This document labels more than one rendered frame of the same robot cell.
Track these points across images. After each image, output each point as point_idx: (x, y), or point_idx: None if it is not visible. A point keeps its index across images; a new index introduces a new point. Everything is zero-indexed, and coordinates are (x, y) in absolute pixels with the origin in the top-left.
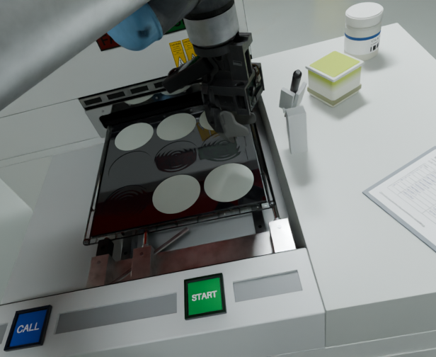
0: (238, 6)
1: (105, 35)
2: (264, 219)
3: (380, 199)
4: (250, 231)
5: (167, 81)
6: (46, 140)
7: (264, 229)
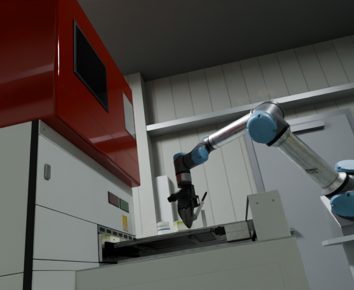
0: (133, 212)
1: (111, 195)
2: None
3: None
4: None
5: (176, 194)
6: (77, 251)
7: None
